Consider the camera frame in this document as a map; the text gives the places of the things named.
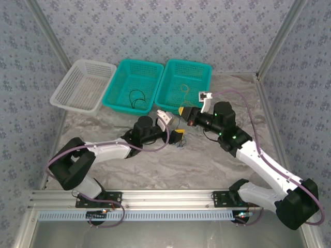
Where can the white plastic mesh basket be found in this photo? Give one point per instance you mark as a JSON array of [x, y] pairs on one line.
[[77, 90]]

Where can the teal plastic mesh basket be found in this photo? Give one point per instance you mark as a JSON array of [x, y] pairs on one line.
[[141, 111], [181, 77]]

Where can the small circuit board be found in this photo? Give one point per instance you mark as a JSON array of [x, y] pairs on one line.
[[95, 215], [241, 215]]

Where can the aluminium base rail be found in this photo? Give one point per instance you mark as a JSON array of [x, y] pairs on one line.
[[165, 199]]

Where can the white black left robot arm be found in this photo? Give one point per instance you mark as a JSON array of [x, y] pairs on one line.
[[111, 149]]

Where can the aluminium frame post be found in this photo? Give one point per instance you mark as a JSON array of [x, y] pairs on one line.
[[282, 33], [50, 33]]

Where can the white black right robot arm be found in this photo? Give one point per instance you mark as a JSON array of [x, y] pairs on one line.
[[266, 170]]

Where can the aluminium side rail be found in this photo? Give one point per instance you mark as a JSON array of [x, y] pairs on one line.
[[60, 126], [269, 113]]

